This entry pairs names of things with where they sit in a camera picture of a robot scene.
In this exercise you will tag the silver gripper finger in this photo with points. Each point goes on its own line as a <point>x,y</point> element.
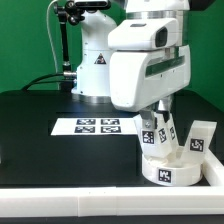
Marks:
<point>164,107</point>
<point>148,119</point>

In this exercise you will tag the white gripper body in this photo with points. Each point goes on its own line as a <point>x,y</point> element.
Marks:
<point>132,88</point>

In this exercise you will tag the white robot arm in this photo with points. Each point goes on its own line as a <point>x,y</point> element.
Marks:
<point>131,26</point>

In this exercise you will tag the white marker sheet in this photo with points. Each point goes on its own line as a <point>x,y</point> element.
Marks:
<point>94,126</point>

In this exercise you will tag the white front fence rail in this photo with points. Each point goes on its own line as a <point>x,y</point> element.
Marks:
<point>110,201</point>

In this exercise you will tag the black mounted camera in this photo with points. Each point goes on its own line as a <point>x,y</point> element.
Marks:
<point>92,4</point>

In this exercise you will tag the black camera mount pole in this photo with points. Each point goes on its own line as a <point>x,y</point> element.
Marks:
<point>69,13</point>

